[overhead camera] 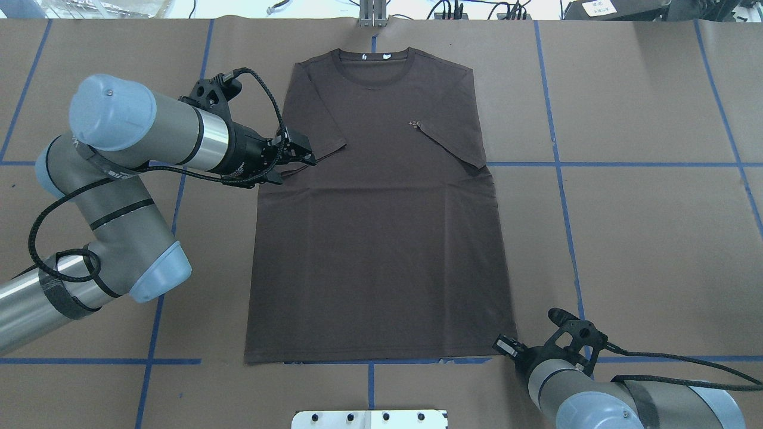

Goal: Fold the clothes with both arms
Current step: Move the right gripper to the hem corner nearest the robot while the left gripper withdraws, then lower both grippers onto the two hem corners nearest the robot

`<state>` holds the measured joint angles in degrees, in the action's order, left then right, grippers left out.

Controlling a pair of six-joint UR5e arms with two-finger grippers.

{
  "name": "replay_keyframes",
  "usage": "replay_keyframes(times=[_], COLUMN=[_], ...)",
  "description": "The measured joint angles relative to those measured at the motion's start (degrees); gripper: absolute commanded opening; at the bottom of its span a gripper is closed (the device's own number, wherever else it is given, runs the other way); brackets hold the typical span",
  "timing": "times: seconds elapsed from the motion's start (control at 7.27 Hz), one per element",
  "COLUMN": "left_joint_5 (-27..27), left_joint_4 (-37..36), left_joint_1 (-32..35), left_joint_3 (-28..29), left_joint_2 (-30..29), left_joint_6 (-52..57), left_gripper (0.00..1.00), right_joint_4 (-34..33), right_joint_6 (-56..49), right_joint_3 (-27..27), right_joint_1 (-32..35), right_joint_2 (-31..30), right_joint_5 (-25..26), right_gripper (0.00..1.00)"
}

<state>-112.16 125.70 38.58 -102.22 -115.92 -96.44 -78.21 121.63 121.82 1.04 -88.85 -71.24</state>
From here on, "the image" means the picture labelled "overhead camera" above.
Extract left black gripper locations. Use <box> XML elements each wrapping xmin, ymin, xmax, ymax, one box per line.
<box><xmin>224</xmin><ymin>124</ymin><xmax>317</xmax><ymax>188</ymax></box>

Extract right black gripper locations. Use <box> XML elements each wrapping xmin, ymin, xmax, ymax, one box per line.
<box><xmin>493</xmin><ymin>335</ymin><xmax>561</xmax><ymax>377</ymax></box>

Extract dark brown t-shirt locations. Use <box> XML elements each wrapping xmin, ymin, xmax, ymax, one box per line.
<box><xmin>243</xmin><ymin>47</ymin><xmax>517</xmax><ymax>365</ymax></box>

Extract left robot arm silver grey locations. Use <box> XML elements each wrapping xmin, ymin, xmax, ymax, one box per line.
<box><xmin>1</xmin><ymin>68</ymin><xmax>317</xmax><ymax>354</ymax></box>

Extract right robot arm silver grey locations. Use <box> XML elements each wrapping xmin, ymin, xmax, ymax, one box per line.
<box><xmin>493</xmin><ymin>335</ymin><xmax>747</xmax><ymax>428</ymax></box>

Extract blue tape line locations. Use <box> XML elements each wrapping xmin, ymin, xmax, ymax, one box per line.
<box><xmin>693</xmin><ymin>19</ymin><xmax>762</xmax><ymax>238</ymax></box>
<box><xmin>1</xmin><ymin>18</ymin><xmax>54</xmax><ymax>166</ymax></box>
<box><xmin>135</xmin><ymin>19</ymin><xmax>215</xmax><ymax>429</ymax></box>
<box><xmin>532</xmin><ymin>21</ymin><xmax>586</xmax><ymax>319</ymax></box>

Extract grey box with label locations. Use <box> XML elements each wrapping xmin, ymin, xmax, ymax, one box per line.
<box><xmin>562</xmin><ymin>1</ymin><xmax>671</xmax><ymax>21</ymax></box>

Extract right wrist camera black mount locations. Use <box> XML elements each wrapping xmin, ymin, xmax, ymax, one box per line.
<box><xmin>541</xmin><ymin>307</ymin><xmax>608</xmax><ymax>377</ymax></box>

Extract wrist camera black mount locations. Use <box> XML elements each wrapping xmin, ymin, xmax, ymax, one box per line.
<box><xmin>541</xmin><ymin>307</ymin><xmax>608</xmax><ymax>377</ymax></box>
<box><xmin>178</xmin><ymin>72</ymin><xmax>243</xmax><ymax>111</ymax></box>

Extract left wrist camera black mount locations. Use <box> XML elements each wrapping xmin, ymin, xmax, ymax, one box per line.
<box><xmin>178</xmin><ymin>72</ymin><xmax>243</xmax><ymax>111</ymax></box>

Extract aluminium profile post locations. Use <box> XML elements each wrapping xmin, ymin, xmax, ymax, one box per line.
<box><xmin>355</xmin><ymin>0</ymin><xmax>389</xmax><ymax>27</ymax></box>

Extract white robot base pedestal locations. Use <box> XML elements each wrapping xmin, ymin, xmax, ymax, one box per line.
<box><xmin>291</xmin><ymin>409</ymin><xmax>449</xmax><ymax>428</ymax></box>

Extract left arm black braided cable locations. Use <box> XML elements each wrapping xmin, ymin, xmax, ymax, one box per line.
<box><xmin>27</xmin><ymin>67</ymin><xmax>287</xmax><ymax>283</ymax></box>

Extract black cables at table edge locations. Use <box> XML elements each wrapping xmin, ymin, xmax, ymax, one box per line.
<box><xmin>427</xmin><ymin>0</ymin><xmax>532</xmax><ymax>21</ymax></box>

